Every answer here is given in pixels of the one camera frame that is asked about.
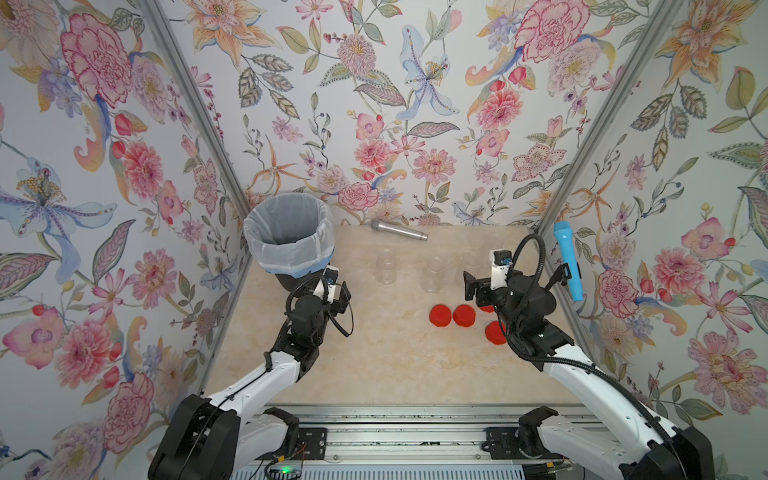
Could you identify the black bin with white liner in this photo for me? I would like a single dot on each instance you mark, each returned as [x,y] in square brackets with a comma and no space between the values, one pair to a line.
[291,236]

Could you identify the aluminium corner post left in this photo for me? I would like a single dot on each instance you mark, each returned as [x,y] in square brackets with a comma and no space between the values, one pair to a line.
[217,188]

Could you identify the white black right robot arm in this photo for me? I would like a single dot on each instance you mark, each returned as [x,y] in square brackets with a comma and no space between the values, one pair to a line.
[642,444]

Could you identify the aluminium corner post right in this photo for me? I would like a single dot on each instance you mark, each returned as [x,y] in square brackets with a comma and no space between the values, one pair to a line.
[659,21]

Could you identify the aluminium corner post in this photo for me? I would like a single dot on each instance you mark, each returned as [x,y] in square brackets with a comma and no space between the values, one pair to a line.
[659,21]
[217,188]

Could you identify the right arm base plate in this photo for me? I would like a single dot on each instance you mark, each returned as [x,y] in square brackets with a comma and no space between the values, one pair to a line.
[502,443]

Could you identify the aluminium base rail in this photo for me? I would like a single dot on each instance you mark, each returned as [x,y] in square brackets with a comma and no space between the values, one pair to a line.
[419,442]

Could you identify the silver microphone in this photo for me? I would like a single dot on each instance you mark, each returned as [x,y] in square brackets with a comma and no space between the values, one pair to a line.
[381,226]

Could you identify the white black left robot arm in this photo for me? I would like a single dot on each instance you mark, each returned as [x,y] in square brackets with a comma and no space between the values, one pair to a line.
[213,437]

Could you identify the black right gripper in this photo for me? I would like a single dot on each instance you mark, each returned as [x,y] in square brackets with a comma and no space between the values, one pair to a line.
[475,288]

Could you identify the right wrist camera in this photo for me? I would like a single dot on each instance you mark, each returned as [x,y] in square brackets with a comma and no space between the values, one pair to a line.
[500,265]

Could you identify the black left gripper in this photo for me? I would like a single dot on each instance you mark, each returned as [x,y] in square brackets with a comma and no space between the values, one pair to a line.
[339,294]

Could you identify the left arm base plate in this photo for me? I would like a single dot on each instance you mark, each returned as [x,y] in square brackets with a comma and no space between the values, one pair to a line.
[303,444]

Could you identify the blue microphone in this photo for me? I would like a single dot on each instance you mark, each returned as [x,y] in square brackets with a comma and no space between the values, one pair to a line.
[563,234]

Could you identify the peanut jar red lid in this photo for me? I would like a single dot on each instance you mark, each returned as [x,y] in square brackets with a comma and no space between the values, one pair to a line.
[470,260]
[386,267]
[433,275]

